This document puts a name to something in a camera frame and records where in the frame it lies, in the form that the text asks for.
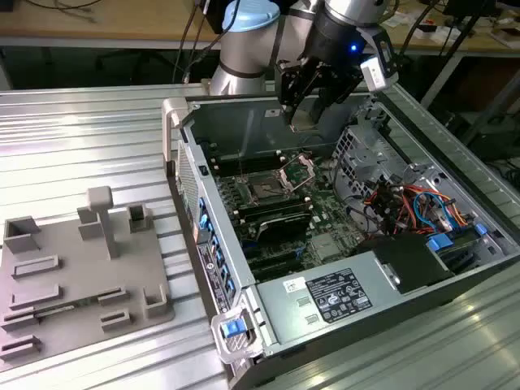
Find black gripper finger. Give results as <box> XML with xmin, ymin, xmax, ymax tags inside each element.
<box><xmin>277</xmin><ymin>56</ymin><xmax>322</xmax><ymax>123</ymax></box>
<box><xmin>310</xmin><ymin>64</ymin><xmax>362</xmax><ymax>123</ymax></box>

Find silver CPU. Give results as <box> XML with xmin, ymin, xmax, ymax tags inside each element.
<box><xmin>291</xmin><ymin>103</ymin><xmax>324</xmax><ymax>132</ymax></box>

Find CPU socket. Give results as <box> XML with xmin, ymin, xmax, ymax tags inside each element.
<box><xmin>242</xmin><ymin>171</ymin><xmax>288</xmax><ymax>207</ymax></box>

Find black expansion slot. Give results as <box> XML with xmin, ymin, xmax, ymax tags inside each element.
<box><xmin>246</xmin><ymin>247</ymin><xmax>301</xmax><ymax>266</ymax></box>

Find metal drive cage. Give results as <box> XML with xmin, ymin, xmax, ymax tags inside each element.
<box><xmin>329</xmin><ymin>123</ymin><xmax>411</xmax><ymax>204</ymax></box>

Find small white box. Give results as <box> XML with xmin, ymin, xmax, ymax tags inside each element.
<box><xmin>409</xmin><ymin>23</ymin><xmax>448</xmax><ymax>42</ymax></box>

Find green motherboard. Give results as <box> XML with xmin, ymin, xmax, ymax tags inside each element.
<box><xmin>213</xmin><ymin>148</ymin><xmax>369</xmax><ymax>284</ymax></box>

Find black graphics card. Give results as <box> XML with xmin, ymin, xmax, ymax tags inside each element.
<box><xmin>254</xmin><ymin>213</ymin><xmax>313</xmax><ymax>245</ymax></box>

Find silver chipset heatsink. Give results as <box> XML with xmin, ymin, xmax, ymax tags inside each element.
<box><xmin>311</xmin><ymin>234</ymin><xmax>341</xmax><ymax>262</ymax></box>

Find grey open PC case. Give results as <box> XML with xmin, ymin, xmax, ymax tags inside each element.
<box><xmin>161</xmin><ymin>87</ymin><xmax>520</xmax><ymax>390</ymax></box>

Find wooden desk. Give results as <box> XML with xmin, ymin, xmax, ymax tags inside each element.
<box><xmin>0</xmin><ymin>0</ymin><xmax>520</xmax><ymax>58</ymax></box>

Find black plastic shroud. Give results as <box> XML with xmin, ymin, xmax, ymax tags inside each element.
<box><xmin>351</xmin><ymin>233</ymin><xmax>456</xmax><ymax>296</ymax></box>

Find grey power supply unit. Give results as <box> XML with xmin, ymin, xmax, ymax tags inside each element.
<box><xmin>254</xmin><ymin>248</ymin><xmax>405</xmax><ymax>349</ymax></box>

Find blue case latch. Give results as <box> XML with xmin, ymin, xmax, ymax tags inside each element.
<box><xmin>221</xmin><ymin>319</ymin><xmax>245</xmax><ymax>339</ymax></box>

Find grey parts rack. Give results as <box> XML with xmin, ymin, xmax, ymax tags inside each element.
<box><xmin>0</xmin><ymin>185</ymin><xmax>176</xmax><ymax>369</ymax></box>

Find green RAM stick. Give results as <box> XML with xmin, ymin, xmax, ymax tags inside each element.
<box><xmin>34</xmin><ymin>297</ymin><xmax>101</xmax><ymax>321</ymax></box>

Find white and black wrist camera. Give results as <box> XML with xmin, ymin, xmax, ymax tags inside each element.
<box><xmin>359</xmin><ymin>27</ymin><xmax>400</xmax><ymax>93</ymax></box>

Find grey case handle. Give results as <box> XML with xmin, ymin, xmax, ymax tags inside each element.
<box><xmin>210</xmin><ymin>307</ymin><xmax>264</xmax><ymax>363</ymax></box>
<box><xmin>161</xmin><ymin>98</ymin><xmax>193</xmax><ymax>163</ymax></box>

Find blue wire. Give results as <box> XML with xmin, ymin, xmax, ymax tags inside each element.
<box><xmin>413</xmin><ymin>190</ymin><xmax>453</xmax><ymax>233</ymax></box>

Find orange wire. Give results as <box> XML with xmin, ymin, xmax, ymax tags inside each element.
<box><xmin>400</xmin><ymin>184</ymin><xmax>470</xmax><ymax>225</ymax></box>

